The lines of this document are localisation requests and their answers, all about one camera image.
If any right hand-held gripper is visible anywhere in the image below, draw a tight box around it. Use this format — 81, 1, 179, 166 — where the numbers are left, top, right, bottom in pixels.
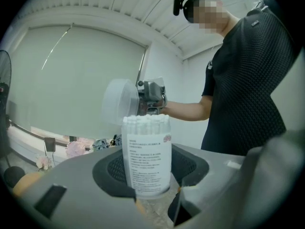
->
137, 76, 169, 116

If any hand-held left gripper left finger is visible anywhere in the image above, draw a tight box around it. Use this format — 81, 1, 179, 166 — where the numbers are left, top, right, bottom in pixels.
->
23, 148, 146, 229

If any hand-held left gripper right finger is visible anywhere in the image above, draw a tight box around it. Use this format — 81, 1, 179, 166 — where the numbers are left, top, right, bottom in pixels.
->
168, 144, 249, 229

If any translucent round lid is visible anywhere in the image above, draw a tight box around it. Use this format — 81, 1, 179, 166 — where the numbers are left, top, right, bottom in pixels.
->
102, 78, 140, 126

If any small white cup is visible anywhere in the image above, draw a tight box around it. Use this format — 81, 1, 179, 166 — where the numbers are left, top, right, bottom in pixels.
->
121, 114, 173, 200

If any person's right forearm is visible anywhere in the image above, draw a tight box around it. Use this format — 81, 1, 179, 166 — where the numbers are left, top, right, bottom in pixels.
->
164, 100, 212, 122

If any pink cloth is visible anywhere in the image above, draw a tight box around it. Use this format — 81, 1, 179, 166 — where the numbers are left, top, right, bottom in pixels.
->
66, 139, 88, 157

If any vase of pink flowers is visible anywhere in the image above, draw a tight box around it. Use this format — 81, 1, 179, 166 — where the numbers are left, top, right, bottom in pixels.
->
35, 154, 54, 172

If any blue denim garment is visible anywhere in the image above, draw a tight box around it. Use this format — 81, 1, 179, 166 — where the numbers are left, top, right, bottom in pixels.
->
92, 138, 111, 151

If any oval wooden coffee table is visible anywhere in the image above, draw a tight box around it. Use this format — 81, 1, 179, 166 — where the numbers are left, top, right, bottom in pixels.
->
13, 172, 42, 198

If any small black device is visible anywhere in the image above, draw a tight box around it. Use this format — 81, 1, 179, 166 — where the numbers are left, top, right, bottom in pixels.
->
44, 137, 57, 153

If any blue patterned cloth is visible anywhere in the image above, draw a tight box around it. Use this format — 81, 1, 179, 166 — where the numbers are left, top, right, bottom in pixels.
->
111, 134, 122, 148

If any grey roller blind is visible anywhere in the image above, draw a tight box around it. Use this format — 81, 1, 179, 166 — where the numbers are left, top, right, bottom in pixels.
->
7, 24, 147, 139

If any person's head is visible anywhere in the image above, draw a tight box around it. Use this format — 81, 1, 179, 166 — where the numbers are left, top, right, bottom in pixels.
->
184, 0, 239, 37

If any person's black shirt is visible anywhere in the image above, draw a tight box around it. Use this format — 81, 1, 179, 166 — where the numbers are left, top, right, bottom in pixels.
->
201, 6, 299, 156

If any black round lamp base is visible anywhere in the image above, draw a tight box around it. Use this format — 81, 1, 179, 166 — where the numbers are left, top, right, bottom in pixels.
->
0, 49, 26, 188

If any black head camera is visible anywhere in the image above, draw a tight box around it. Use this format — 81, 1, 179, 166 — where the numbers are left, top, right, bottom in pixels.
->
173, 0, 185, 17

